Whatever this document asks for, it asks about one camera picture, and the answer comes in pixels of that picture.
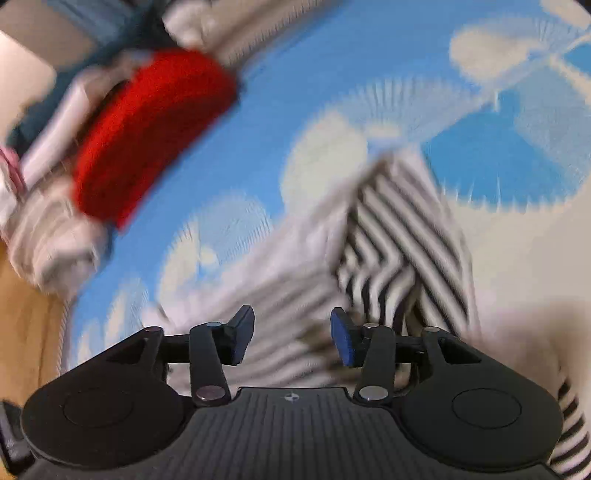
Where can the red folded blanket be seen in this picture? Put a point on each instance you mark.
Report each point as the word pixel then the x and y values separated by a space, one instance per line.
pixel 152 134

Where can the white cloth with pink trim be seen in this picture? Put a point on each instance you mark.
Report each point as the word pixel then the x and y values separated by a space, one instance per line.
pixel 11 168

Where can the white blanket with navy trim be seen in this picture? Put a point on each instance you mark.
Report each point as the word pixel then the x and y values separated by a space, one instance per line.
pixel 60 134

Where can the wooden bed frame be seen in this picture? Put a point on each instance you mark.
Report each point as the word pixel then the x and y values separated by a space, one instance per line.
pixel 27 323

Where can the blue printed bed sheet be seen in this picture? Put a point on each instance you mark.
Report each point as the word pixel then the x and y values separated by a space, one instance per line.
pixel 300 92

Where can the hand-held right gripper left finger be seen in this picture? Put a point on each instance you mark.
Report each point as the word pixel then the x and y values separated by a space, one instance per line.
pixel 242 334

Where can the striped shirt with white vest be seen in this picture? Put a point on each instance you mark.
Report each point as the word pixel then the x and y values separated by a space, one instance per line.
pixel 392 230

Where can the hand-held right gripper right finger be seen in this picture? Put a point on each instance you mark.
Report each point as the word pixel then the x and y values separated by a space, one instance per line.
pixel 344 339

